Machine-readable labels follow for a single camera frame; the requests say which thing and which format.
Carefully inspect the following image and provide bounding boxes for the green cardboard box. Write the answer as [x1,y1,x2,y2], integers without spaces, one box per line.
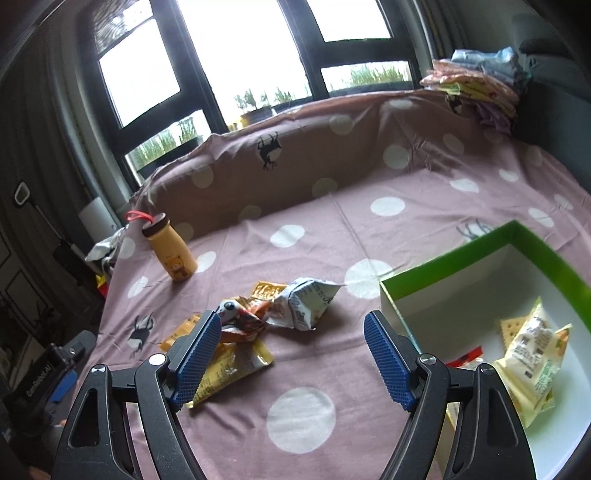
[379,220,591,480]

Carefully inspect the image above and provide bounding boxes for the yellow cracker packet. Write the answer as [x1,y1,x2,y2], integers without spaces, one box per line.
[499,316,527,352]

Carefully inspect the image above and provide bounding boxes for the dark grey sofa cushion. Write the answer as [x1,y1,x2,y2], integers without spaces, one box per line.
[512,14,591,158]

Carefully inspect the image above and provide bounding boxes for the long yellow snack packet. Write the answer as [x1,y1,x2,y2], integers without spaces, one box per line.
[189,339,274,409]

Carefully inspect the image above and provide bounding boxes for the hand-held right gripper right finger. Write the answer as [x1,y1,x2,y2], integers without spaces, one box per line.
[364,310,539,480]

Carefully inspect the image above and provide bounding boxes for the small yellow snack packet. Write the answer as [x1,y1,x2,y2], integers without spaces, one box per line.
[159,314,204,352]

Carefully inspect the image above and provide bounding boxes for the black framed gadget on pole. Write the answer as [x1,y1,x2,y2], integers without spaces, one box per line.
[11,181,93,287]

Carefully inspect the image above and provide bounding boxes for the grey curtain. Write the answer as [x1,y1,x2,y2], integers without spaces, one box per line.
[406,0,467,61]
[0,28,134,213]

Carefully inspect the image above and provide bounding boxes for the small orange snack packet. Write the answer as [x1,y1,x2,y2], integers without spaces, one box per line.
[249,281,288,308]

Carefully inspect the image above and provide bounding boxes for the orange black crumpled snack packet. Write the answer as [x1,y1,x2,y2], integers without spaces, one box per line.
[217,298,266,344]

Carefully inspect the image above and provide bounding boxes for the yellow bottle brown cap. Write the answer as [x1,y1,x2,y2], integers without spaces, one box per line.
[127,211,198,281]

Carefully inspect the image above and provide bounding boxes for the potted plant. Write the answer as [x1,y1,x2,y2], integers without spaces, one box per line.
[233,90,274,127]

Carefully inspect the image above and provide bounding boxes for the pale yellow green-print snack packet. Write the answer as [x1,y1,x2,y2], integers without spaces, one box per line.
[492,298,573,428]

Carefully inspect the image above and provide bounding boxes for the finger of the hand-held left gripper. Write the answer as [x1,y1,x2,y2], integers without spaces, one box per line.
[48,369,78,406]

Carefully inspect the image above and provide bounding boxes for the stack of folded clothes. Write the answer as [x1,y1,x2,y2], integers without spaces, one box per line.
[420,46,532,134]

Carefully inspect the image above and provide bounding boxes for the beige snack packet red ends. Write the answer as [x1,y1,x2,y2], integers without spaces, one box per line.
[445,346,485,370]

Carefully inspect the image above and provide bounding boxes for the white cylinder container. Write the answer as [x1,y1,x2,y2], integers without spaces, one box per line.
[78,198,116,241]

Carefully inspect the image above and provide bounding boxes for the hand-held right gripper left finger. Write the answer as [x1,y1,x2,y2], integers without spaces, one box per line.
[53,310,223,480]

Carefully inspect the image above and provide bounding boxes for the pink polka-dot blanket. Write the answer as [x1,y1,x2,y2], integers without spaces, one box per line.
[95,88,591,480]

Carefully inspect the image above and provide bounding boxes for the crumpled silver white bag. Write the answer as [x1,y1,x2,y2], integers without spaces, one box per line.
[85,228,127,269]

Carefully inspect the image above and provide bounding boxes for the black window frame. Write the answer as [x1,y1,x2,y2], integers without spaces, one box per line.
[88,0,426,185]

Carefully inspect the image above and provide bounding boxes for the white grey crumpled snack packet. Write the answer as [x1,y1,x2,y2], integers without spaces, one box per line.
[270,277,347,330]

